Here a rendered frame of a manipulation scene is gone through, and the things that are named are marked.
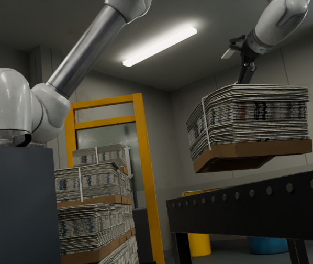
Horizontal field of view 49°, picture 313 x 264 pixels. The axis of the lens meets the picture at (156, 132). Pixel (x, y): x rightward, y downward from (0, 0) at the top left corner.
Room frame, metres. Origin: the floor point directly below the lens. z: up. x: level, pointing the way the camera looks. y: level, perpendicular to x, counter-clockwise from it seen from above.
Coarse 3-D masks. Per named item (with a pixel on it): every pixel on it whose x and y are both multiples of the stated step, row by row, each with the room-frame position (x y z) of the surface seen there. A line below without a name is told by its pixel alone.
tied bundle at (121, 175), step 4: (120, 172) 2.36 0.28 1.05; (120, 176) 2.35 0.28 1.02; (120, 180) 2.36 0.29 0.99; (124, 180) 2.53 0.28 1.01; (120, 184) 2.34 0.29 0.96; (124, 184) 2.53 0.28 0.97; (120, 188) 2.27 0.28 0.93; (124, 188) 2.46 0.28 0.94; (120, 192) 2.27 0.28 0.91; (124, 192) 2.45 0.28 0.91; (124, 196) 2.44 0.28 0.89; (120, 204) 2.32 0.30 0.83; (124, 204) 2.51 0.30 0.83
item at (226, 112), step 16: (224, 96) 1.08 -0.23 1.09; (240, 96) 1.03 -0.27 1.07; (256, 96) 1.05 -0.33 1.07; (272, 96) 1.07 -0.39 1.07; (288, 96) 1.09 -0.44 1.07; (304, 96) 1.11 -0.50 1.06; (224, 112) 1.09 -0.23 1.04; (240, 112) 1.04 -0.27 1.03; (256, 112) 1.07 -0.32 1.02; (272, 112) 1.08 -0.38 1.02; (288, 112) 1.10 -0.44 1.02; (304, 112) 1.12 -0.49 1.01; (224, 128) 1.10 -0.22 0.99; (240, 128) 1.05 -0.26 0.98; (256, 128) 1.07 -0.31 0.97; (272, 128) 1.09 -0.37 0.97; (288, 128) 1.11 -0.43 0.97; (304, 128) 1.13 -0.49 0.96
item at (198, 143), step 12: (192, 120) 1.34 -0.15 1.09; (192, 132) 1.35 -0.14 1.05; (192, 144) 1.35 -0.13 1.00; (204, 144) 1.25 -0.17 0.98; (192, 156) 1.37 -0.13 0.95; (204, 168) 1.31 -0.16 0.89; (216, 168) 1.32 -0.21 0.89; (228, 168) 1.35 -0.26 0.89; (240, 168) 1.38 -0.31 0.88; (252, 168) 1.41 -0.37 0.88
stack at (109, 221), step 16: (64, 208) 1.40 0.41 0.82; (80, 208) 1.40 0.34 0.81; (96, 208) 1.44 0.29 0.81; (112, 208) 1.85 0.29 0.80; (64, 224) 1.41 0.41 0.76; (80, 224) 1.40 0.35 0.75; (96, 224) 1.41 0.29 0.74; (112, 224) 1.83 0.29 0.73; (128, 224) 2.49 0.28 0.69; (64, 240) 1.40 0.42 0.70; (80, 240) 1.40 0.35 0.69; (96, 240) 1.40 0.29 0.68; (112, 240) 1.79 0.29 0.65; (128, 240) 2.40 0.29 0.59; (112, 256) 1.70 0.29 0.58; (128, 256) 2.22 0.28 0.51
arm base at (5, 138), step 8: (0, 136) 0.97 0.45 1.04; (8, 136) 0.98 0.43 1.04; (16, 136) 0.98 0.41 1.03; (24, 136) 0.96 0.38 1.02; (0, 144) 0.94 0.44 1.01; (8, 144) 0.97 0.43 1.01; (16, 144) 0.98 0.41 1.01; (24, 144) 0.98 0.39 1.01; (32, 144) 1.03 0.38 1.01; (40, 144) 1.04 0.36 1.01
